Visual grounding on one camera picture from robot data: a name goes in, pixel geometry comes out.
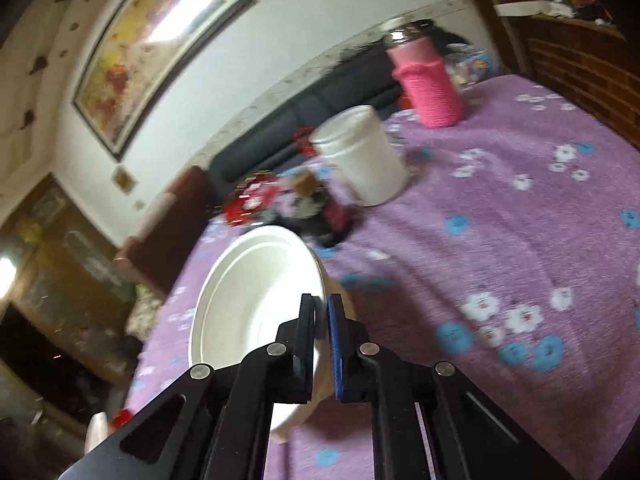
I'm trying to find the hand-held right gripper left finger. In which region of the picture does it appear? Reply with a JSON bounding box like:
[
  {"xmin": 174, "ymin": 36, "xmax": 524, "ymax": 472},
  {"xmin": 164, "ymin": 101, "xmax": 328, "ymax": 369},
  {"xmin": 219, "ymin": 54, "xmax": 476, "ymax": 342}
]
[{"xmin": 60, "ymin": 294, "xmax": 321, "ymax": 480}]

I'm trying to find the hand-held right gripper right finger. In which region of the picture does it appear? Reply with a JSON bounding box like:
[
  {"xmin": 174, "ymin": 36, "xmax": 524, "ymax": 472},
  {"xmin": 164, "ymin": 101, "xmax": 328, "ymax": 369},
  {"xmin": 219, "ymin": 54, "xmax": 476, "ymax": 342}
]
[{"xmin": 327, "ymin": 294, "xmax": 576, "ymax": 480}]

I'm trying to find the white bowl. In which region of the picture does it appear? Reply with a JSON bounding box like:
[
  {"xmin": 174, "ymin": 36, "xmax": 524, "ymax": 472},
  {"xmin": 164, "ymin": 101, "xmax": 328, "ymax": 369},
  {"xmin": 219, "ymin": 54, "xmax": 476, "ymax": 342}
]
[{"xmin": 189, "ymin": 225, "xmax": 328, "ymax": 433}]

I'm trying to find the dark jar with cork lid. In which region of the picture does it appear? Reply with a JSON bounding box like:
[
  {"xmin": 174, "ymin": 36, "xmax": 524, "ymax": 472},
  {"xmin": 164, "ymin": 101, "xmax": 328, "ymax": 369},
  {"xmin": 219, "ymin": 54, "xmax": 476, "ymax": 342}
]
[{"xmin": 292, "ymin": 167, "xmax": 353, "ymax": 248}]

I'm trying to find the brown armchair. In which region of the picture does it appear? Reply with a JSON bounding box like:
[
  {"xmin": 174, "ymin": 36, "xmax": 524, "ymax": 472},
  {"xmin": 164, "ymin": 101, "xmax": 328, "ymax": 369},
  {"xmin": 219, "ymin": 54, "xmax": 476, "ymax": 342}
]
[{"xmin": 115, "ymin": 165, "xmax": 221, "ymax": 296}]

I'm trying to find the white plastic cup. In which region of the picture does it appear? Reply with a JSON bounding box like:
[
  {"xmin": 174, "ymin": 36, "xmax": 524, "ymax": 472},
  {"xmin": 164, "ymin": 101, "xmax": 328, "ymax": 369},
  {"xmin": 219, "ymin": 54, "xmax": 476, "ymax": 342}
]
[{"xmin": 308, "ymin": 105, "xmax": 412, "ymax": 207}]

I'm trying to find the purple floral tablecloth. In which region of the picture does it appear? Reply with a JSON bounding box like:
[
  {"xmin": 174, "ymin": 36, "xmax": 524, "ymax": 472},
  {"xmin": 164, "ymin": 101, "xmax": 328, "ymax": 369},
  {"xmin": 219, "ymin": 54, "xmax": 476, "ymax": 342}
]
[{"xmin": 122, "ymin": 74, "xmax": 640, "ymax": 480}]

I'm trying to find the red plastic bag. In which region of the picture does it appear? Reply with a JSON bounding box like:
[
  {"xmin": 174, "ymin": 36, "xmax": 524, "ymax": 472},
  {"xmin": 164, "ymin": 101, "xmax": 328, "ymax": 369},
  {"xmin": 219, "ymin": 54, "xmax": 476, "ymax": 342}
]
[{"xmin": 292, "ymin": 127, "xmax": 321, "ymax": 156}]

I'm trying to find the black leather sofa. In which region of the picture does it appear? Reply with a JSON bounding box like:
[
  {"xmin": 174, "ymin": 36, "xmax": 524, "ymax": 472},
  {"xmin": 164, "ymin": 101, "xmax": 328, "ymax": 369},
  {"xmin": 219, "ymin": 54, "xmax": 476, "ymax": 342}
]
[{"xmin": 207, "ymin": 20, "xmax": 451, "ymax": 211}]

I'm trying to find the wooden glass display cabinet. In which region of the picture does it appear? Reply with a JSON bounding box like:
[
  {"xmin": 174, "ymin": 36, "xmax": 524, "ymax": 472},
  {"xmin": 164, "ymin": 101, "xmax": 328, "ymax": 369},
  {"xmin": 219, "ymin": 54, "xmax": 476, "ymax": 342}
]
[{"xmin": 0, "ymin": 172, "xmax": 138, "ymax": 441}]

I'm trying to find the pink knit-sleeved bottle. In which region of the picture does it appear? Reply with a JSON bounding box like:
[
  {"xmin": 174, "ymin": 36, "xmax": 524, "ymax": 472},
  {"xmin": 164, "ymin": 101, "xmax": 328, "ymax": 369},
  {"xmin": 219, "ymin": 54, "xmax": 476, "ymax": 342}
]
[{"xmin": 382, "ymin": 17, "xmax": 463, "ymax": 128}]

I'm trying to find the clear plastic bag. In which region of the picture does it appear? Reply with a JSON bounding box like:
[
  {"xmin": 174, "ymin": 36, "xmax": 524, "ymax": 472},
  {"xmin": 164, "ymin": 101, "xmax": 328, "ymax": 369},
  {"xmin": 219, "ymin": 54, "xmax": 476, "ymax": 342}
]
[{"xmin": 445, "ymin": 45, "xmax": 493, "ymax": 86}]

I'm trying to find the small wall frame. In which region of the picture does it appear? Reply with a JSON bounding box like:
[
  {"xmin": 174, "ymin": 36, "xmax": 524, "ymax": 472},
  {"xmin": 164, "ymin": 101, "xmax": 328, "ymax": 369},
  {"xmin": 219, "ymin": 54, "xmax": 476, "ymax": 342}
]
[{"xmin": 111, "ymin": 166, "xmax": 136, "ymax": 192}]

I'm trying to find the framed wall painting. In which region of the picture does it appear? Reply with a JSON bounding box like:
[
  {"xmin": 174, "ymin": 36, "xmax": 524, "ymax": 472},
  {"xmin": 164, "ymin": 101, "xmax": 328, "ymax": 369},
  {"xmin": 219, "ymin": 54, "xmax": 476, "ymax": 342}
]
[{"xmin": 72, "ymin": 0, "xmax": 258, "ymax": 161}]

